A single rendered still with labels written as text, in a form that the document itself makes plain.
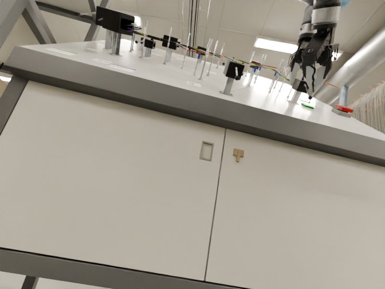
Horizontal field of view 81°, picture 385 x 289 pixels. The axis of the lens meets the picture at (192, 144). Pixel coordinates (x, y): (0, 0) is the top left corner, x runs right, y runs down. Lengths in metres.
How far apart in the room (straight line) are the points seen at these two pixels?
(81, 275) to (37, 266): 0.09
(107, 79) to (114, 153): 0.20
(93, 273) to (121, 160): 0.26
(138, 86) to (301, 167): 0.52
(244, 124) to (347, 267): 0.46
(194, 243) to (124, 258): 0.16
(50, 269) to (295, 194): 0.62
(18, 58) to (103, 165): 0.34
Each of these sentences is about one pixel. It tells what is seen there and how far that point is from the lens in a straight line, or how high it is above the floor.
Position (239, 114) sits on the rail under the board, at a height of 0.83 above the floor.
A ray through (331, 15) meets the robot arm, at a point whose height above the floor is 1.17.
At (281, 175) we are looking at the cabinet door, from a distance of 0.70.
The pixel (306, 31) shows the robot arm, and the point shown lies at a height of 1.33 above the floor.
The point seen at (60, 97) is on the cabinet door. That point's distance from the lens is 0.71.
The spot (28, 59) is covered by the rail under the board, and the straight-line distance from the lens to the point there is 0.74.
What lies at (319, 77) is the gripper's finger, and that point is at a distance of 0.89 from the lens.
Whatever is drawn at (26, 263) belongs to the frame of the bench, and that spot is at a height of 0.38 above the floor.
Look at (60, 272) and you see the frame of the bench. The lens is 0.62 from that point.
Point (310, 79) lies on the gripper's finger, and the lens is 0.91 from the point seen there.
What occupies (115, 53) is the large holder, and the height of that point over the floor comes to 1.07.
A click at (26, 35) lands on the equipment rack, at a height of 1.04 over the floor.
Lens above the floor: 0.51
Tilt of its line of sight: 20 degrees up
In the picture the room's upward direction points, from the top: 11 degrees clockwise
